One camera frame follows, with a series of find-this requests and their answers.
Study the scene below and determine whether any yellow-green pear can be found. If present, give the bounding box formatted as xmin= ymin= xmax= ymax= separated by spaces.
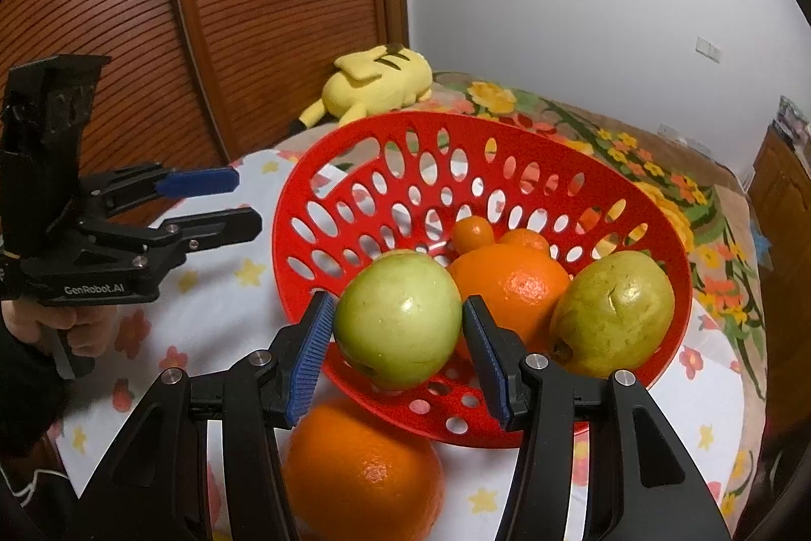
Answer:
xmin=547 ymin=251 xmax=675 ymax=378

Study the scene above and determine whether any large orange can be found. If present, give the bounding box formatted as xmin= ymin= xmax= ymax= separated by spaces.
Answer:
xmin=447 ymin=243 xmax=570 ymax=353
xmin=283 ymin=397 xmax=446 ymax=539

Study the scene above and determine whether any small green guava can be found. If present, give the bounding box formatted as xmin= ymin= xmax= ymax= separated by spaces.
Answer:
xmin=333 ymin=250 xmax=462 ymax=391

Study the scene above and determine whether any small tangerine back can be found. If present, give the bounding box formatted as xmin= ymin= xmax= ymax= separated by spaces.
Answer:
xmin=498 ymin=228 xmax=550 ymax=257

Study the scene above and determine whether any small tangerine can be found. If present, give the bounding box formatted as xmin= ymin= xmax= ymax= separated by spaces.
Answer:
xmin=498 ymin=228 xmax=550 ymax=257
xmin=451 ymin=215 xmax=495 ymax=256

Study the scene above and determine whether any small tangerine front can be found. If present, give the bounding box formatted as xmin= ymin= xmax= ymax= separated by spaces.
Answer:
xmin=451 ymin=215 xmax=495 ymax=256

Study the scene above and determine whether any person's left hand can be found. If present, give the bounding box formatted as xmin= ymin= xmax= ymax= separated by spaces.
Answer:
xmin=2 ymin=299 xmax=118 ymax=358

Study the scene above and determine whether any white floral tablecloth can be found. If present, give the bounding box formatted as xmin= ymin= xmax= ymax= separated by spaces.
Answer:
xmin=52 ymin=150 xmax=748 ymax=539

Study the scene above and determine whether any brown louvered wardrobe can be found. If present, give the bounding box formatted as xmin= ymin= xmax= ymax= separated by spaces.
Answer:
xmin=0 ymin=0 xmax=410 ymax=228

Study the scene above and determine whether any floral bed blanket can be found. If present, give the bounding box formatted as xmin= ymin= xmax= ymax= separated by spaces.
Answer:
xmin=277 ymin=70 xmax=771 ymax=536

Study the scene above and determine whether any red plastic perforated basket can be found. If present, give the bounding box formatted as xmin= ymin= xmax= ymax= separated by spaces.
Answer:
xmin=271 ymin=110 xmax=694 ymax=451

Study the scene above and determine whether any yellow pikachu plush toy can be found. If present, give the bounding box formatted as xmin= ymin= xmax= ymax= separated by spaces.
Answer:
xmin=298 ymin=44 xmax=433 ymax=129

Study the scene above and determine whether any wooden sideboard cabinet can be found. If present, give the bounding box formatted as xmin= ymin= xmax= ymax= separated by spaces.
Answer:
xmin=749 ymin=128 xmax=809 ymax=438

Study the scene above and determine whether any cardboard box of items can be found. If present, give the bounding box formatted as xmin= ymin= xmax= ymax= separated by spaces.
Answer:
xmin=776 ymin=96 xmax=809 ymax=147

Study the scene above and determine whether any white wall switch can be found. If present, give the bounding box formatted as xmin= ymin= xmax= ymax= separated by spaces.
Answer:
xmin=694 ymin=37 xmax=722 ymax=63

